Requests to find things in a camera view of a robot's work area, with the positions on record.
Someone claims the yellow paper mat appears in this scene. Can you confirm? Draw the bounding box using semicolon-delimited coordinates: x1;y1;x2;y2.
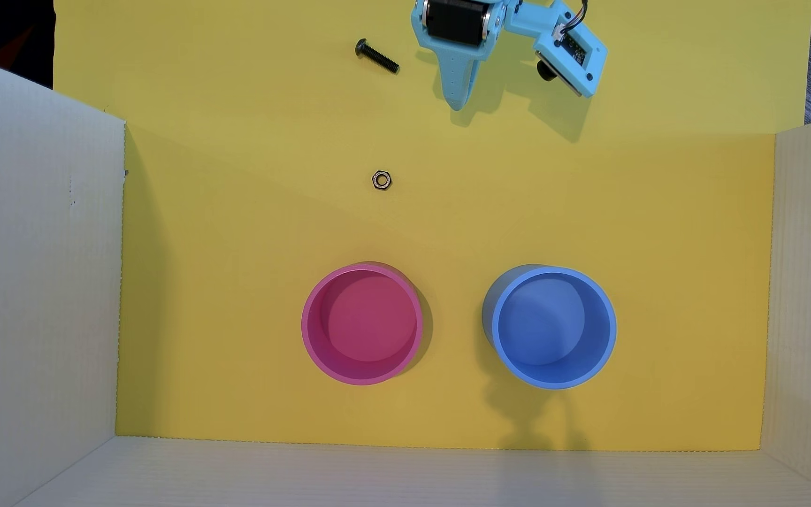
54;0;811;452

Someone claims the blue round cup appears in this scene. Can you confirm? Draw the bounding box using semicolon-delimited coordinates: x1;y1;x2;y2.
482;264;618;390

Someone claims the black bolt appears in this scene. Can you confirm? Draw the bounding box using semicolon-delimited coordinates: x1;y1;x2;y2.
355;38;401;75

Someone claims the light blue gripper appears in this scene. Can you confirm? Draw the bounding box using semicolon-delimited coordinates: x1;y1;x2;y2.
411;0;519;111

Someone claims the white corrugated cardboard box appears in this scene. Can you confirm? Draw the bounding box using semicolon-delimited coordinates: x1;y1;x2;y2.
0;49;811;507

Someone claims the light blue wrist camera module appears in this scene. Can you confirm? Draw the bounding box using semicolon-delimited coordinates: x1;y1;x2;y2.
504;0;608;99

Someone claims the black camera cable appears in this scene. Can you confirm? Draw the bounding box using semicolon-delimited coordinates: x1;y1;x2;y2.
560;0;589;35

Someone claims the pink round cup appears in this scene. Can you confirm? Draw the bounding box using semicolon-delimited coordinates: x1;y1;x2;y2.
300;262;426;387

